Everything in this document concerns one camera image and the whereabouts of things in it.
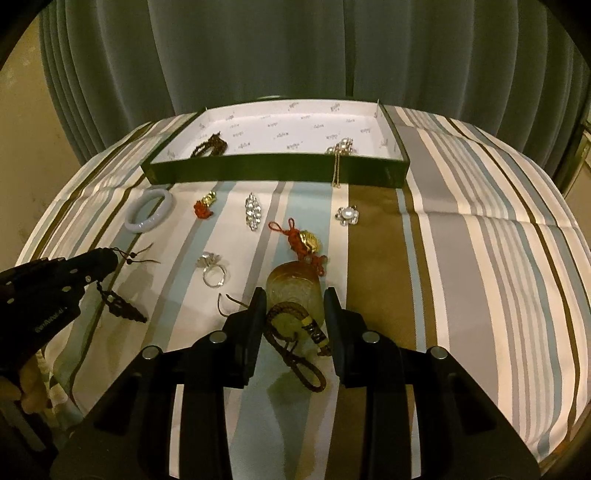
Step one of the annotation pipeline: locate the dark corded pendant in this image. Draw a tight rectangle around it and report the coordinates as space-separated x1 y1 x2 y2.
95 247 160 324

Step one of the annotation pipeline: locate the white jade bangle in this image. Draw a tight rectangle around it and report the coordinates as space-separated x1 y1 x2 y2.
124 188 174 234

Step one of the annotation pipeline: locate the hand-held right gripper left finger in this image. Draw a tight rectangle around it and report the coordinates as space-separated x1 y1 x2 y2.
50 287 267 480

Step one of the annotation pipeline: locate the green pleated curtain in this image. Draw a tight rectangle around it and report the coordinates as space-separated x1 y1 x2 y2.
39 0 580 160

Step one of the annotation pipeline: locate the brown bead bracelet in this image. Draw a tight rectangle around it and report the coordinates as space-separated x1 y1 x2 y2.
190 132 228 158

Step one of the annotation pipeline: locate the red knot gold charm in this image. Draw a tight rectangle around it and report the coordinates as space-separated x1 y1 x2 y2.
269 218 328 278

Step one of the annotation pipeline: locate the person's left hand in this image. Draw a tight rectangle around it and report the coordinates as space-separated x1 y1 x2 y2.
17 354 52 414

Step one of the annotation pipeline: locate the amber pendant brown braided cord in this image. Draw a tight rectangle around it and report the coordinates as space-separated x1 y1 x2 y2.
218 262 332 394

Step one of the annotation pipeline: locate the silver ring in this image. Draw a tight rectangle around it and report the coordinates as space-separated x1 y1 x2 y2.
196 252 228 288

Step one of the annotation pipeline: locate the oval crystal brooch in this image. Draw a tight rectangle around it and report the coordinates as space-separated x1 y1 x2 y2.
244 193 263 232

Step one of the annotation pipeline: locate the crystal pendant gold chain necklace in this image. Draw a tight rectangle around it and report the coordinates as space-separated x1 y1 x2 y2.
325 137 355 189

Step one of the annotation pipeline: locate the small red gold charm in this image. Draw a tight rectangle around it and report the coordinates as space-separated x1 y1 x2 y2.
193 190 219 219

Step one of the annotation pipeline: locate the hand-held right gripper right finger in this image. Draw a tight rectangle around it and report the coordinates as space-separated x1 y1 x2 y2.
323 287 541 480

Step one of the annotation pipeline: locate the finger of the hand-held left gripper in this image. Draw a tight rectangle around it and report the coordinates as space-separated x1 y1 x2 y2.
62 248 117 284

